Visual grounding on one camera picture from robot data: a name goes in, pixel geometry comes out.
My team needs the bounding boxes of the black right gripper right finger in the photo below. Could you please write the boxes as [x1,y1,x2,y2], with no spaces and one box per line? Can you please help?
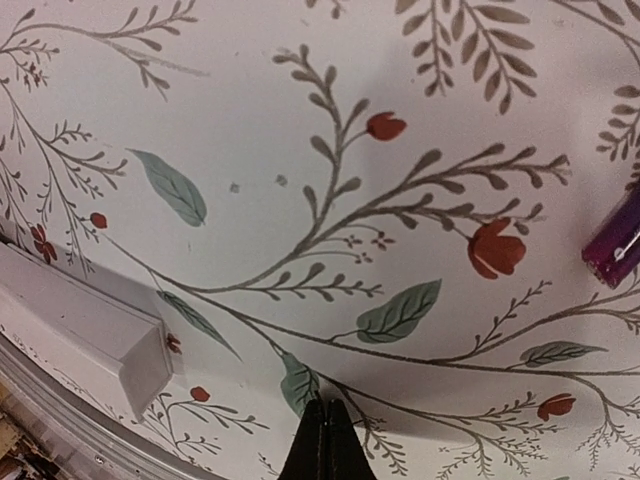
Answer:
[325,399,375,480]

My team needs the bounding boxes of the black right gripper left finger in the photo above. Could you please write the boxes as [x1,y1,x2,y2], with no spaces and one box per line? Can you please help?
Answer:
[278,399,326,480]

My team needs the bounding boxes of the floral patterned table mat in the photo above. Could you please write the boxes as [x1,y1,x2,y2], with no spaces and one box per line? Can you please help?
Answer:
[1,1,639,479]

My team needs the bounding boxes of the aluminium front frame rail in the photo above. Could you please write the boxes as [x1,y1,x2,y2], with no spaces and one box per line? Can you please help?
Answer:
[1,338,216,479]

